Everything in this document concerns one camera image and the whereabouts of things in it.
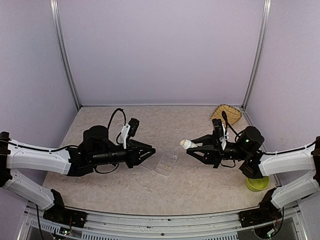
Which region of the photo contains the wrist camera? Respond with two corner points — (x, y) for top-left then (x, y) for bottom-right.
(118, 118), (140, 149)
(212, 118), (229, 150)

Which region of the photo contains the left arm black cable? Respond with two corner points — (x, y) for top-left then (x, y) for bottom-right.
(0, 107), (127, 153)

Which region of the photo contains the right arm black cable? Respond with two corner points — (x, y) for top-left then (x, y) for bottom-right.
(221, 111), (320, 156)

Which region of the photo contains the woven bamboo tray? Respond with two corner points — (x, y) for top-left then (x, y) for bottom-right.
(209, 104), (243, 126)

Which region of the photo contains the white pill bottle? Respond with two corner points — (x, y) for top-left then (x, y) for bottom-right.
(180, 138), (198, 150)

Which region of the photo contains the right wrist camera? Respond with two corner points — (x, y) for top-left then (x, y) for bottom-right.
(212, 118), (229, 150)

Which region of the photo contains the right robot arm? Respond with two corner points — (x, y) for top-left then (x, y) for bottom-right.
(180, 126), (320, 222)

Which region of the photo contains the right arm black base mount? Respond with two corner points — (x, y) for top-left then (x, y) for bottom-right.
(238, 200), (283, 228)

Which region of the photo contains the aluminium frame post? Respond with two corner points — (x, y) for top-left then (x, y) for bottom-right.
(50, 0), (82, 111)
(241, 0), (272, 111)

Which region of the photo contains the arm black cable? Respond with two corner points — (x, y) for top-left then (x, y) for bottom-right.
(0, 107), (127, 153)
(221, 111), (320, 156)

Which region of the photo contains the left aluminium frame post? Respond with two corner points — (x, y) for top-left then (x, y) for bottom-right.
(50, 0), (82, 111)

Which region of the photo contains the right aluminium frame post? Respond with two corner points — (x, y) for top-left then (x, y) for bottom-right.
(241, 0), (272, 111)

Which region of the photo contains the lime green bowl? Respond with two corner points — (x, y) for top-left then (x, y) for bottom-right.
(246, 176), (270, 192)

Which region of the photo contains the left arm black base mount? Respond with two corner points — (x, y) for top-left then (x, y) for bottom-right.
(43, 203), (87, 228)

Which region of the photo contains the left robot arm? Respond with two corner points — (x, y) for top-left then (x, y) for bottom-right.
(0, 125), (156, 223)

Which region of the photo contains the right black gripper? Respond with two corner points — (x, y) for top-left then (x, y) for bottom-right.
(185, 132), (249, 169)

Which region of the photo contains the clear plastic pill organizer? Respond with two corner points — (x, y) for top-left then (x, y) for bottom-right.
(142, 149), (179, 177)

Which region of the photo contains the front aluminium rail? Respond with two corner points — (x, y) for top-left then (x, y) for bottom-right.
(17, 197), (308, 240)

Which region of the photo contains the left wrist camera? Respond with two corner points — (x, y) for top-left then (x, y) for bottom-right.
(118, 118), (140, 149)

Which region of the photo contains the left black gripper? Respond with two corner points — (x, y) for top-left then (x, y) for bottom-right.
(91, 139), (156, 169)

